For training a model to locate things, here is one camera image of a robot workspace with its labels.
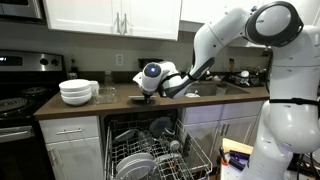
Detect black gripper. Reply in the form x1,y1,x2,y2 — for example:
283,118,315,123
141,89,158,105

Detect white dinner plate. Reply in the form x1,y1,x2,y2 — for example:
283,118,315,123
128,95,158,101
115,158,157,180
115,152,154,169

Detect black bowl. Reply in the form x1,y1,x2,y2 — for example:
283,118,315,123
148,116,173,138

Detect clear drinking glass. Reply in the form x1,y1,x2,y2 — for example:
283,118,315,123
138,129,152,143

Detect black coffee maker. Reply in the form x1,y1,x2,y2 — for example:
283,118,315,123
137,58,165,74

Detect clear glass container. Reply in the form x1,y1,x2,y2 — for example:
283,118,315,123
94,87,119,105

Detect grey plastic lid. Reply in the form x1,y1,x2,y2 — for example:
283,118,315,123
112,129,137,145

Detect clear glass bottle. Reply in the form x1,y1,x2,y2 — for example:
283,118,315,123
103,70,115,89

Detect small white cup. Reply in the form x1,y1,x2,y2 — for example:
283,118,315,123
169,140,181,152

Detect white mug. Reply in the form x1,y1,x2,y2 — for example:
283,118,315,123
89,80,100,98

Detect black utensil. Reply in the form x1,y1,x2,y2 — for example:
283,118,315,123
182,134,192,158

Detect white base cabinet door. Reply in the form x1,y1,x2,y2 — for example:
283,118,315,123
184,120,225,164
45,137,105,180
219,115,259,145

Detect steel kitchen sink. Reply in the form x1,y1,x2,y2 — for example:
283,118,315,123
185,82,250,98

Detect white bowl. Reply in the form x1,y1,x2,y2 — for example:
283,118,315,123
60,89,92,99
60,93,93,107
58,79,92,93

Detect wide white drawer front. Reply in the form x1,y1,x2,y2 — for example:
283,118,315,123
180,100,266,126

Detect dark glass bottle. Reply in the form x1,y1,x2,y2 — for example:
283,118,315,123
69,57,80,80

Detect small brown kitchen item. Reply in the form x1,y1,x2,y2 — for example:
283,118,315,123
228,58,236,73

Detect wooden board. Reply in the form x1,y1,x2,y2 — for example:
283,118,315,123
221,137,255,156

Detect black dish drying rack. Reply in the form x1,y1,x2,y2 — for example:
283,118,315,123
228,69,268,88

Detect blue purple tool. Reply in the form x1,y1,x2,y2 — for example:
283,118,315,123
229,149,251,161

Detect black cylinder tool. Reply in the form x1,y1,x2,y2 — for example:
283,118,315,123
228,157,247,172

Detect white perforated board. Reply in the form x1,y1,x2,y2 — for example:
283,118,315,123
220,153,254,180

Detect black steel stove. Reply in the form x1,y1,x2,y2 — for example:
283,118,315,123
0,49,68,180

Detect steel microwave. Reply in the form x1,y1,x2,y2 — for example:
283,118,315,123
0,0,47,24

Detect white wall outlet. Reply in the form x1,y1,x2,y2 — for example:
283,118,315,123
115,53,125,67

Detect white wire dishwasher rack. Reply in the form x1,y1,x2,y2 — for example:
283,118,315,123
104,118,214,180

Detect silver cabinet door handle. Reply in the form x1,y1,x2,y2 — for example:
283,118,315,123
122,13,130,36
114,12,121,35

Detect white drawer with handle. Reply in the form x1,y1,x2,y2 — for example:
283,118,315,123
39,115,100,145

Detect white wall cabinet door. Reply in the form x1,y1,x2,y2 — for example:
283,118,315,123
42,0,123,36
120,0,183,42

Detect orange handled tool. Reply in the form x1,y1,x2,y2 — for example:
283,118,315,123
218,146,230,167

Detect white wall cabinet row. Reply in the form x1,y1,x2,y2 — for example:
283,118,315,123
179,0,320,49

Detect black floor cables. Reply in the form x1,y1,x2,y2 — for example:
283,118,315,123
289,151,320,180

